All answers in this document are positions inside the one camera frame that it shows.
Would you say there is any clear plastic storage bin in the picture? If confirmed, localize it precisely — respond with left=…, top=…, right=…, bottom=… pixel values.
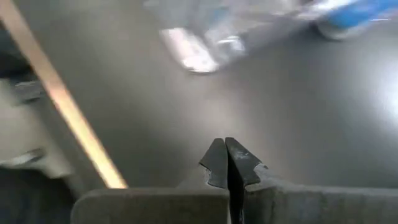
left=144, top=0, right=315, bottom=75

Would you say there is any white blue Spindrift can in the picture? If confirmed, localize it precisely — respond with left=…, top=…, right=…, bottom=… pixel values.
left=312, top=0, right=398, bottom=42

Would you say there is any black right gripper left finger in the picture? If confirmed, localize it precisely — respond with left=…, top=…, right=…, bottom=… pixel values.
left=70, top=138, right=231, bottom=224

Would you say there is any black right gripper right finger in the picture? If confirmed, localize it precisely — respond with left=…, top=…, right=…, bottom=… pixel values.
left=224, top=136, right=398, bottom=224

